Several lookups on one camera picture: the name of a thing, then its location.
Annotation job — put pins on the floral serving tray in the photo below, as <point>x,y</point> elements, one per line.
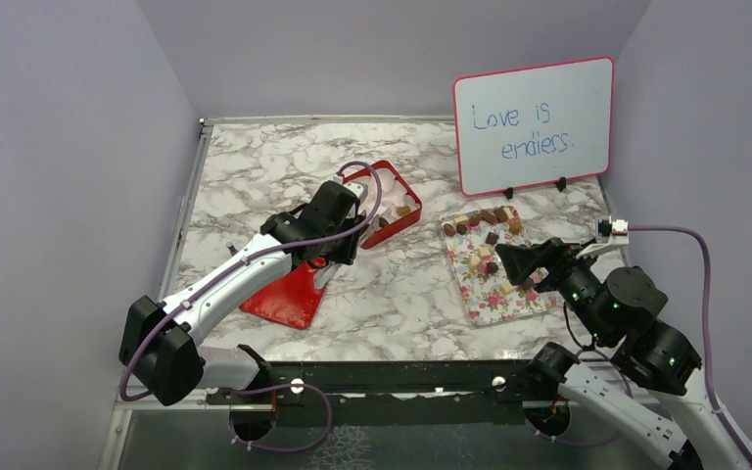
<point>489,298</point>

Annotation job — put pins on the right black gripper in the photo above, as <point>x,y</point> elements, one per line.
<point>521,259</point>

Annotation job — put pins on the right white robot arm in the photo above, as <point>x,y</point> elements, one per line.
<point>621,312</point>

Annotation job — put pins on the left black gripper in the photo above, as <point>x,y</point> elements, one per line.
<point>346,254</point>

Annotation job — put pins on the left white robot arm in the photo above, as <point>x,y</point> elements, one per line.
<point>160,348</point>

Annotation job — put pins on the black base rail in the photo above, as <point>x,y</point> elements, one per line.
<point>325,394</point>

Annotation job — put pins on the red box lid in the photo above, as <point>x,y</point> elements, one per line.
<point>293,300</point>

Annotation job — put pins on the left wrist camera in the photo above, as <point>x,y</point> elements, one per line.
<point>361,191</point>

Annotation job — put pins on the dark square chocolate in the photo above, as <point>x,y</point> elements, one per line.
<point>491,239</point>

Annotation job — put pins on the caramel swirl chocolate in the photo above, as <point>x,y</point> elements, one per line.
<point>515,227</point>

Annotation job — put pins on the metal serving tongs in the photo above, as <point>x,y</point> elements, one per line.
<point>324,276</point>

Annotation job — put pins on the red chocolate box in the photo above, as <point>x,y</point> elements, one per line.
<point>399,207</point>

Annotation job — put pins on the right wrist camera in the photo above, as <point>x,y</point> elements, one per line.
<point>610,235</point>

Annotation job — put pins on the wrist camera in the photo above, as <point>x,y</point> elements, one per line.
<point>610,235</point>
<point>361,191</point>

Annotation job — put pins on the brown oval chocolate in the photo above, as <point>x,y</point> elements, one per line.
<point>449,229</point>

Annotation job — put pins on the pink framed whiteboard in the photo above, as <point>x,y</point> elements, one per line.
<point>532,126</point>

